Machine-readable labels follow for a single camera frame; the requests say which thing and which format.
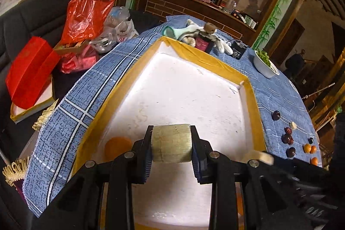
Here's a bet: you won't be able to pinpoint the small dark grape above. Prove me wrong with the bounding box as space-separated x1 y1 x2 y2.
308 137 314 144

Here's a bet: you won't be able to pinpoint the black leather sofa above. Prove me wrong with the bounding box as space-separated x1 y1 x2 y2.
0 0 105 123

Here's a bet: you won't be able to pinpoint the orange tangerine near left corner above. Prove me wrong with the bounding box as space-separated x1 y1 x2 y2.
104 137 133 162

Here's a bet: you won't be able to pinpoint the dark plum low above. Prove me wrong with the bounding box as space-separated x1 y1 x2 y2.
286 147 296 158

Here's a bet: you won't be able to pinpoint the small orange kumquat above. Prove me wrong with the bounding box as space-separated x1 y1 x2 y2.
303 144 311 153

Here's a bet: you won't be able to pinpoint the pale sugarcane cylinder piece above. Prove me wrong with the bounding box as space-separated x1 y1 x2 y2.
151 124 192 163

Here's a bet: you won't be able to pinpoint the dark jar with pink label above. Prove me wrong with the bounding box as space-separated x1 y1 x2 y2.
195 31 217 54

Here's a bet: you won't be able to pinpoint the yellow rimmed white tray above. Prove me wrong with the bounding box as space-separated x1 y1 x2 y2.
73 37 265 229

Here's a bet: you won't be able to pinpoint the wooden counter with bricks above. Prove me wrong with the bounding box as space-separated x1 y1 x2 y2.
135 0 256 46

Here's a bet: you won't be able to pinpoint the clear plastic bag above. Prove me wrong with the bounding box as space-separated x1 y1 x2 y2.
89 6 139 54

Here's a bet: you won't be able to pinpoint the teal cup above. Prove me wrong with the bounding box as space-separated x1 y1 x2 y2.
163 26 183 40

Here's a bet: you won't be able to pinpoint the red jujube date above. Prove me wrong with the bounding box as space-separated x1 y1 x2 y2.
284 127 292 135

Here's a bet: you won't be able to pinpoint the dark plum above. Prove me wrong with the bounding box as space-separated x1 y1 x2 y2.
271 110 281 121
281 133 293 145

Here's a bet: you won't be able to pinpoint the small orange tangerine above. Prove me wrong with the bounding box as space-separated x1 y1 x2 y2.
310 145 317 154

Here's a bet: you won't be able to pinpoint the red plastic bag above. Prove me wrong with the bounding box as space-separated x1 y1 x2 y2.
60 0 116 45

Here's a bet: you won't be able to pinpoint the white bowl with greens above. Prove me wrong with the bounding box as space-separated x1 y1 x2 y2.
253 50 279 79

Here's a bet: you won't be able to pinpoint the white box base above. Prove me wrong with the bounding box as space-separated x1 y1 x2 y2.
10 75 56 124

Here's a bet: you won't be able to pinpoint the orange tangerine edge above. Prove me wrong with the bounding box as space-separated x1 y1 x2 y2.
310 157 319 166

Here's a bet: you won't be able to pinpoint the white cotton gloves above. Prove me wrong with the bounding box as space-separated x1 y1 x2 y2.
178 19 233 55

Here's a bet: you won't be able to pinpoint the blue plaid tablecloth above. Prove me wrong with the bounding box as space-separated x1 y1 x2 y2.
23 25 316 216

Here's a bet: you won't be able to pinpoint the small white sugarcane piece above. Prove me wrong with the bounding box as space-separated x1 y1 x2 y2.
289 121 297 131

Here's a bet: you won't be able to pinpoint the black small box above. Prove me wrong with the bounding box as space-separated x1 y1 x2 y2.
231 40 248 59

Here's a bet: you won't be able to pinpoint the person in background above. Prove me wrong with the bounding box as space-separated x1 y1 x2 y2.
283 49 305 79

